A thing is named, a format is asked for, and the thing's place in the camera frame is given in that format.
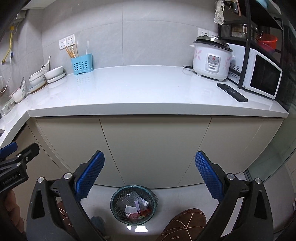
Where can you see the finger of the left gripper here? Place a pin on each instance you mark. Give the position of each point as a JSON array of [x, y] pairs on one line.
[[8, 150], [25, 156]]

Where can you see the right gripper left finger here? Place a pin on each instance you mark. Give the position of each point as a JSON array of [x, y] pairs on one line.
[[55, 211]]

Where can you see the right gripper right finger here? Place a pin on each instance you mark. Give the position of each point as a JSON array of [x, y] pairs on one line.
[[254, 221]]

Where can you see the red mesh net bag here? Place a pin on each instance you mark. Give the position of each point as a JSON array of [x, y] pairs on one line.
[[140, 215]]

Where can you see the clear bubble wrap sheet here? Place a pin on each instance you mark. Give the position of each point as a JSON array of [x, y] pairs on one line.
[[127, 200]]

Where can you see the clear small plastic bag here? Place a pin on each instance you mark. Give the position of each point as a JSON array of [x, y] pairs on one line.
[[142, 201]]

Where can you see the dark green mesh trash bin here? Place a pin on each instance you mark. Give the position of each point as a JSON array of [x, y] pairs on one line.
[[144, 193]]

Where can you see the person left hand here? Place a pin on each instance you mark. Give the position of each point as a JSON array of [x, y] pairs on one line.
[[14, 211]]

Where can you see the patterned small bowl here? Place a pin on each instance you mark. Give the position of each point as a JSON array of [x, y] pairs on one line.
[[18, 95]]

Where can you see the brown slipper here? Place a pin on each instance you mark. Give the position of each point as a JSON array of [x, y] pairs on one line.
[[186, 226]]

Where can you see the stacked white bowls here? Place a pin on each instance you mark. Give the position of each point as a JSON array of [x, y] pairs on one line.
[[36, 79]]

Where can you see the white bowl on plate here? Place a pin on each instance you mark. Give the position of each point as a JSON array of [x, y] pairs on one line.
[[55, 74]]

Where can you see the white ceramic spoon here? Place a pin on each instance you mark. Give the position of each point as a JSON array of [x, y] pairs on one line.
[[46, 67]]

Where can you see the blue chopstick holder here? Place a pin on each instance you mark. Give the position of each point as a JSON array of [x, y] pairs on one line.
[[82, 64]]

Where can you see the wooden chopsticks bundle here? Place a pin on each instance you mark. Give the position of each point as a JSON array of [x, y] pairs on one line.
[[72, 51]]

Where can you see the white microwave oven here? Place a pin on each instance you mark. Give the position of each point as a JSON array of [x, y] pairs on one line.
[[262, 75]]

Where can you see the white rice cooker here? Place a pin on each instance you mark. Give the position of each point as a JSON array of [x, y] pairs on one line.
[[212, 57]]

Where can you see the red plastic basin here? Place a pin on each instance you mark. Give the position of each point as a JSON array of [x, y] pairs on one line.
[[267, 42]]

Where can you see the steel pot on shelf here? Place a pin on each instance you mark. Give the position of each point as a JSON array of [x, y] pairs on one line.
[[240, 31]]

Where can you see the black metal shelf rack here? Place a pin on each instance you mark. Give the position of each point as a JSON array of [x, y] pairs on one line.
[[246, 23]]

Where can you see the hanging white cloth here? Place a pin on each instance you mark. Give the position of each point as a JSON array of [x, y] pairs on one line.
[[219, 9]]

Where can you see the left wall socket panel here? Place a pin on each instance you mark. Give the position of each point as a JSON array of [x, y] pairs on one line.
[[67, 42]]

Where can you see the wall socket panel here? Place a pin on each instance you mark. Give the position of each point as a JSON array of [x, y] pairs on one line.
[[67, 42], [202, 32]]

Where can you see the right wall socket panel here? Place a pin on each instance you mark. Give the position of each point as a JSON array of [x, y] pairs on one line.
[[202, 32]]

